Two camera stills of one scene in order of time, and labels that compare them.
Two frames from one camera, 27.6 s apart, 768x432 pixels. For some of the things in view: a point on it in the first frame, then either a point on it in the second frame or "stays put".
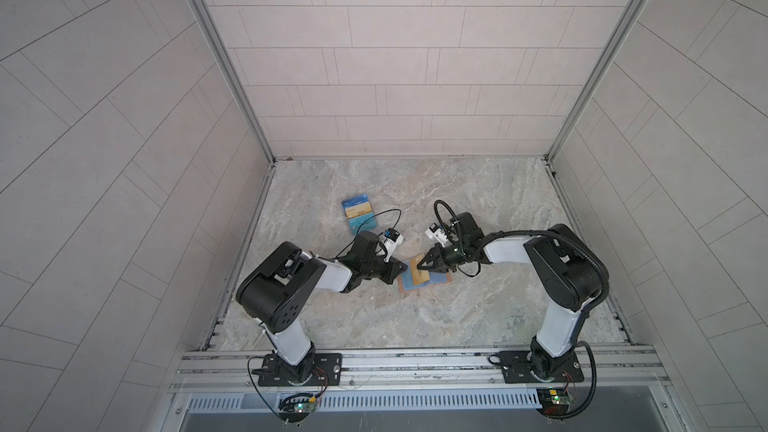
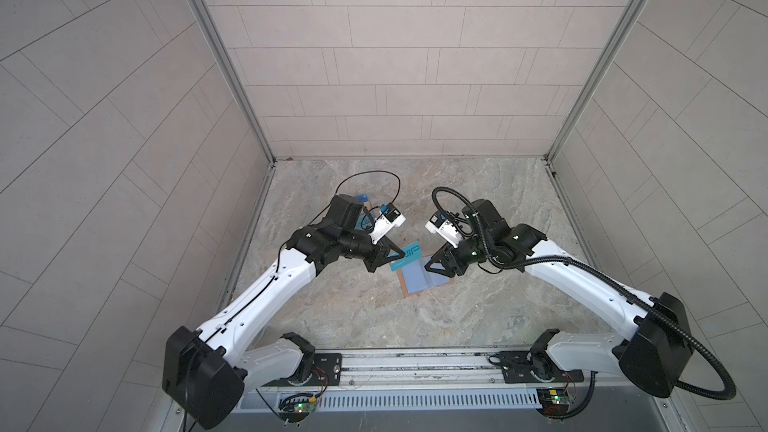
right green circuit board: (555, 401) stays put
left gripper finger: (398, 267) -> (387, 260)
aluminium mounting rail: (420, 370) stays put
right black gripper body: (454, 255) stays put
